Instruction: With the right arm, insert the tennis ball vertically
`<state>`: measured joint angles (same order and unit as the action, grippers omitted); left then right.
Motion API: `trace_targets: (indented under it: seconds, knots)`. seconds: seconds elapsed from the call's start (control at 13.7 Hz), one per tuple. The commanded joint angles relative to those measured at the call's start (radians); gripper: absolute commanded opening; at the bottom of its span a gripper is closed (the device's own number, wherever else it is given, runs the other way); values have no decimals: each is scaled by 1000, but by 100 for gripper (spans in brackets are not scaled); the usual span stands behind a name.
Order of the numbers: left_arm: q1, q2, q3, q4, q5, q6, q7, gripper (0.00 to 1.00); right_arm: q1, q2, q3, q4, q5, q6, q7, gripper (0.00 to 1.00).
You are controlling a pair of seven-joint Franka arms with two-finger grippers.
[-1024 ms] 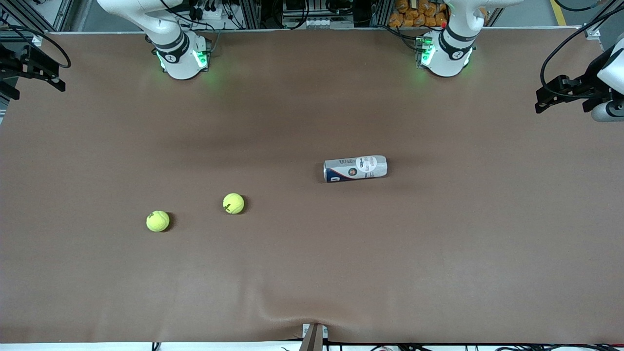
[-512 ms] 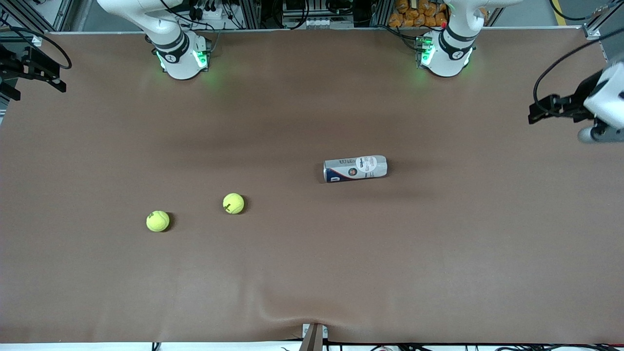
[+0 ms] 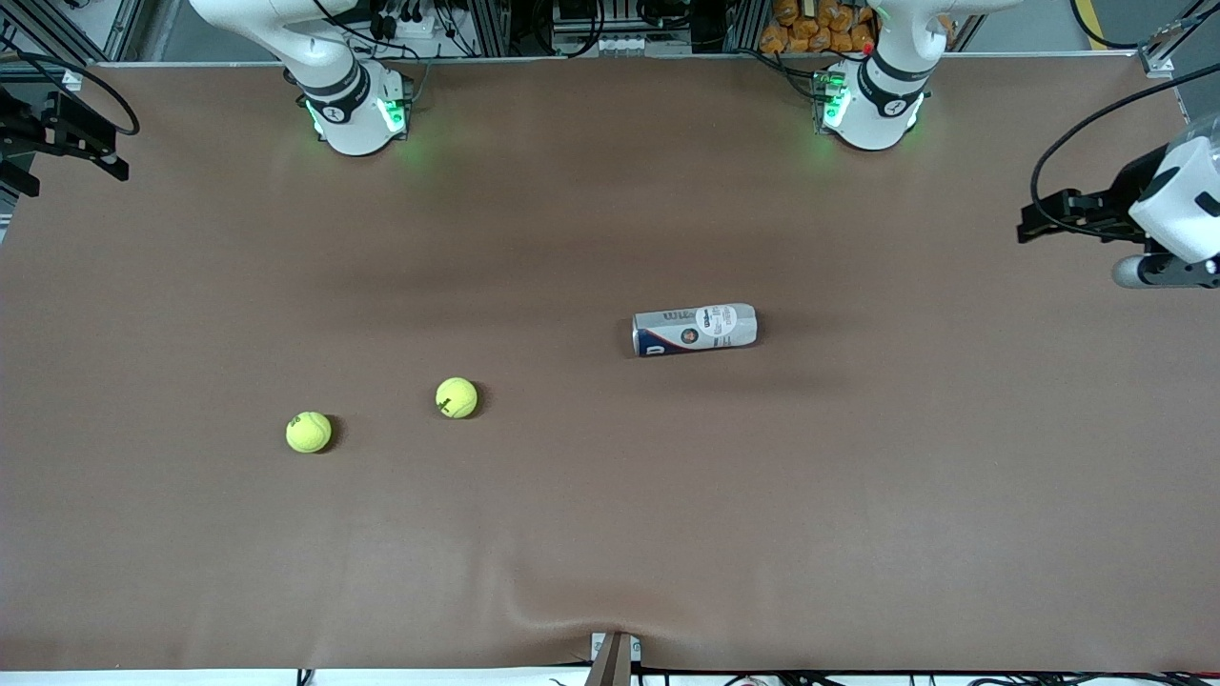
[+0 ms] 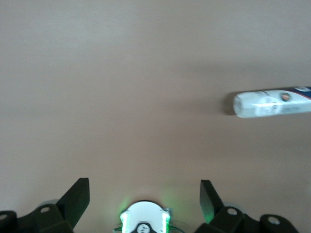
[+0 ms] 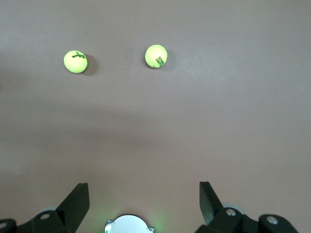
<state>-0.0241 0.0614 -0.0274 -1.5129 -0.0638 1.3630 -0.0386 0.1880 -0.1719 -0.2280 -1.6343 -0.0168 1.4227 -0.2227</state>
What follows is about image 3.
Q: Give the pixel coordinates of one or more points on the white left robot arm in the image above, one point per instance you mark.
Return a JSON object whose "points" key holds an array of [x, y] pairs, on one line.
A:
{"points": [[872, 119]]}

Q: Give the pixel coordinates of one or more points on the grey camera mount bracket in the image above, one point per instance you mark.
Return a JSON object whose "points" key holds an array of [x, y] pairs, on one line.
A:
{"points": [[615, 662]]}

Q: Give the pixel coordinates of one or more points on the white blue tennis ball can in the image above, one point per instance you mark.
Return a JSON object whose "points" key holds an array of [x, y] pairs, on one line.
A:
{"points": [[696, 330]]}

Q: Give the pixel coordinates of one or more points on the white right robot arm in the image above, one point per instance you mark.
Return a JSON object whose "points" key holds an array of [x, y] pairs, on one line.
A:
{"points": [[353, 124]]}

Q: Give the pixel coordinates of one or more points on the yellow tennis ball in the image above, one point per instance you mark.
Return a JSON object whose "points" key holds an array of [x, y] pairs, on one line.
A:
{"points": [[457, 398], [309, 433]]}

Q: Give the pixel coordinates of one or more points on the brown table mat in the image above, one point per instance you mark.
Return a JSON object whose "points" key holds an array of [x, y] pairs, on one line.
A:
{"points": [[610, 495]]}

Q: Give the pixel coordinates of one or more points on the aluminium frame corner profile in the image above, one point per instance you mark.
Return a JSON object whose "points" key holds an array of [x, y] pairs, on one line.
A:
{"points": [[1158, 59]]}

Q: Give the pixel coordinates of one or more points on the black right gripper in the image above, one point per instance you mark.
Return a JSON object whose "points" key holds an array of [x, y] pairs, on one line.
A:
{"points": [[19, 126]]}

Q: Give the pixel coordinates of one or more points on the orange packaged goods pile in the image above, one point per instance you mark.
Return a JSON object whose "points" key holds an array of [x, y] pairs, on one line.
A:
{"points": [[810, 29]]}

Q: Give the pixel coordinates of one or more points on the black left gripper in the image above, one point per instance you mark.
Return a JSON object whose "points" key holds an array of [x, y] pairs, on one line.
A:
{"points": [[1131, 180]]}

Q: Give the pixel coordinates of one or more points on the aluminium frame post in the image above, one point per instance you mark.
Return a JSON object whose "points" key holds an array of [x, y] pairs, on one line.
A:
{"points": [[124, 33]]}

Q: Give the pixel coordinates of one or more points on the white power strip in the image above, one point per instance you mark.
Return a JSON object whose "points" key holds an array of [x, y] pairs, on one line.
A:
{"points": [[629, 45]]}

